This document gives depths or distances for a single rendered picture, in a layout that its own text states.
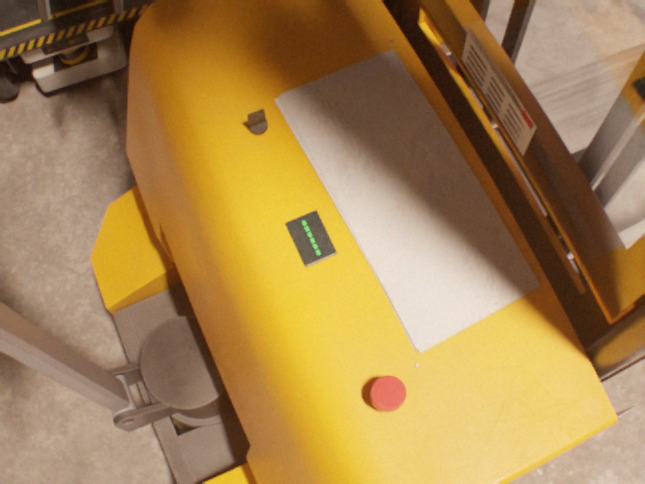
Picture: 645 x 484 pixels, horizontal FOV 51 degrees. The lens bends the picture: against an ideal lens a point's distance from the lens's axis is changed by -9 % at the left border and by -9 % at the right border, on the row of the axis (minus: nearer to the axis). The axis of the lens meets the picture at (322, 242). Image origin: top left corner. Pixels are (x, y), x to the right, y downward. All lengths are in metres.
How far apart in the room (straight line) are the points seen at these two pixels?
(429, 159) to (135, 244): 0.75
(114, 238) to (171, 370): 0.34
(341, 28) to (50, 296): 1.17
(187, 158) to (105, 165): 1.05
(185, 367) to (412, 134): 0.62
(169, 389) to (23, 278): 0.77
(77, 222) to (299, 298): 1.19
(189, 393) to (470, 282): 0.62
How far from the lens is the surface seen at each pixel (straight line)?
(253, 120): 0.91
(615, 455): 1.82
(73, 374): 1.08
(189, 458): 1.44
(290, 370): 0.85
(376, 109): 0.94
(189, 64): 1.01
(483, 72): 0.88
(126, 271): 1.49
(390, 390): 0.78
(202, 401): 1.29
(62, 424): 1.83
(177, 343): 1.32
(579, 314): 1.00
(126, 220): 1.51
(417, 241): 0.86
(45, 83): 2.10
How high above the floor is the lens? 1.70
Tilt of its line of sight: 69 degrees down
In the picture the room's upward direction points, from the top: 4 degrees counter-clockwise
